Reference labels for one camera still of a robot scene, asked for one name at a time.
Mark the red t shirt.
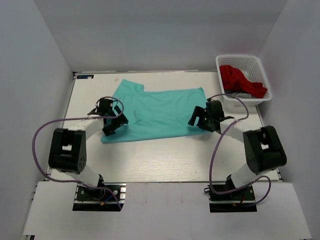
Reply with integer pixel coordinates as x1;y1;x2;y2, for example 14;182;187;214
219;65;268;99

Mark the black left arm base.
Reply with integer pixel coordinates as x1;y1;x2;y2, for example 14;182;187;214
72;182;127;212

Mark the dark label sticker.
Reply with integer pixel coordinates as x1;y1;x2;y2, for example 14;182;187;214
76;74;94;80

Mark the white plastic basket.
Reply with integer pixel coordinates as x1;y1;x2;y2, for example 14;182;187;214
215;54;272;107

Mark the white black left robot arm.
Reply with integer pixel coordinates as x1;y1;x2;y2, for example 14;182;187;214
48;97;129;200

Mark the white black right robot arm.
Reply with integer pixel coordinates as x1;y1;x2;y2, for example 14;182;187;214
188;100;287;200

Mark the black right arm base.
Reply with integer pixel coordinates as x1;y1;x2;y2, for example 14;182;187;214
203;186;257;213

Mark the teal t shirt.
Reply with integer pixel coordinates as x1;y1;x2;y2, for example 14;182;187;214
100;79;207;144

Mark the grey t shirt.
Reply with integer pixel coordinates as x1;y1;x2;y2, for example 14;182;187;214
229;91;256;99

